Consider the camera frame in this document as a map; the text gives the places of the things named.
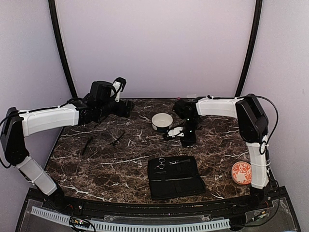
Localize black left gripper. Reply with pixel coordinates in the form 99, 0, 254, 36
98, 99, 135, 118

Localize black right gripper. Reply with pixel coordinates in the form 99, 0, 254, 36
180, 116, 200, 147

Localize silver thinning shears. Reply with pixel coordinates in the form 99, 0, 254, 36
169, 159, 191, 165

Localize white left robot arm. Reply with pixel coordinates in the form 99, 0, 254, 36
0, 77, 134, 211

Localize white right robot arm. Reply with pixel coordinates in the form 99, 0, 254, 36
166, 94, 273, 189

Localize black hair clip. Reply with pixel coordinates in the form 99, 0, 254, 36
110, 131, 126, 147

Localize white and navy bowl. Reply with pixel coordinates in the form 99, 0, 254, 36
151, 113, 173, 133

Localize black zippered tool case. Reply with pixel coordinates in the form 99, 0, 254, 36
147, 156, 206, 200

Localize black comb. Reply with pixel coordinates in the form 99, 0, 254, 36
81, 137, 93, 156

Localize orange patterned round dish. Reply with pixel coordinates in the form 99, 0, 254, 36
231, 161, 252, 185

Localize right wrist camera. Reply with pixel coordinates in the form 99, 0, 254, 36
163, 127, 184, 140

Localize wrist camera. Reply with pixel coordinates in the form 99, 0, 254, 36
111, 77, 126, 102
163, 127, 184, 140

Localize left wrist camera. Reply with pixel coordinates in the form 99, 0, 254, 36
111, 77, 126, 102

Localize black right corner post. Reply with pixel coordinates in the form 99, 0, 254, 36
234, 0, 263, 97

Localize black corner post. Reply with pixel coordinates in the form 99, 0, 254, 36
48, 0, 78, 98
234, 0, 263, 97

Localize black front rail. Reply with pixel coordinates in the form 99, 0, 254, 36
64, 187, 295, 218

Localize black left corner post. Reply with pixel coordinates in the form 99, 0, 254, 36
48, 0, 78, 98

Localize white slotted cable duct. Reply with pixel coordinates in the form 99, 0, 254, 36
30, 206, 230, 232

